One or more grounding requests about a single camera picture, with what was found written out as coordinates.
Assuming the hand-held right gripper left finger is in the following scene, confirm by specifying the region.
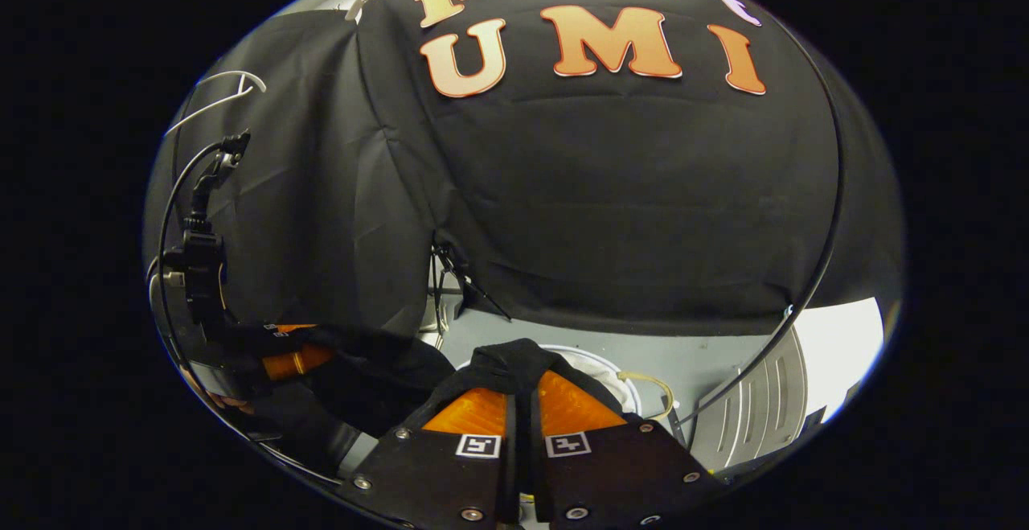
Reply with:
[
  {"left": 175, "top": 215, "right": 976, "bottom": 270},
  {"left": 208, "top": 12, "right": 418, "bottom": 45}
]
[{"left": 342, "top": 385, "right": 520, "bottom": 530}]

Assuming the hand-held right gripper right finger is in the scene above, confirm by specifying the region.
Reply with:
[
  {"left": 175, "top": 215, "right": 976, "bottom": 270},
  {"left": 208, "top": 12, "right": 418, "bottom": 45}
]
[{"left": 527, "top": 369, "right": 728, "bottom": 530}]

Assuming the black knit jacket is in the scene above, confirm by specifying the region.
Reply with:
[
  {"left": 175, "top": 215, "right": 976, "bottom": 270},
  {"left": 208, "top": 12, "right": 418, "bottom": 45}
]
[{"left": 241, "top": 323, "right": 640, "bottom": 475}]

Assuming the grey slatted panel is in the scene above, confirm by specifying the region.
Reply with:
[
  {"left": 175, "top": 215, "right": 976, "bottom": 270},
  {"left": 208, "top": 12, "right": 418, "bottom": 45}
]
[{"left": 690, "top": 327, "right": 829, "bottom": 473}]

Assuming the black backdrop stand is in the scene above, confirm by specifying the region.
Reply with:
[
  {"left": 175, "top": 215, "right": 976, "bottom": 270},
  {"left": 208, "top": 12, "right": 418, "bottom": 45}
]
[{"left": 428, "top": 232, "right": 514, "bottom": 346}]

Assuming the black backdrop cloth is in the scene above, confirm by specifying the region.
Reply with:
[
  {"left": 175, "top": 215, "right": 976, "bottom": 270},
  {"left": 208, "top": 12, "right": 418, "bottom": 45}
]
[{"left": 145, "top": 0, "right": 905, "bottom": 338}]

